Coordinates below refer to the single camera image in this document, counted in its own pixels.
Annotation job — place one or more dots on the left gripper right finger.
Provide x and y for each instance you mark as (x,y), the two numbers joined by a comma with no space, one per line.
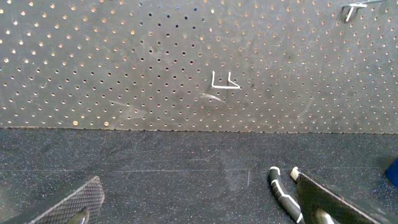
(329,208)

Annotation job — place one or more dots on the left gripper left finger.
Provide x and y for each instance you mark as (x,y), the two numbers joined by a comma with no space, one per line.
(77,199)

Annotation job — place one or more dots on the roll of blue tape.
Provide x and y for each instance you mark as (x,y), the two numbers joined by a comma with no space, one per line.
(394,172)

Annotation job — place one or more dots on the black pegboard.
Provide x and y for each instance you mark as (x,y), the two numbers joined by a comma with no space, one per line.
(93,62)

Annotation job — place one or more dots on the metal hook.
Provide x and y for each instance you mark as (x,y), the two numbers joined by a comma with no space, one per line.
(224,87)
(349,14)

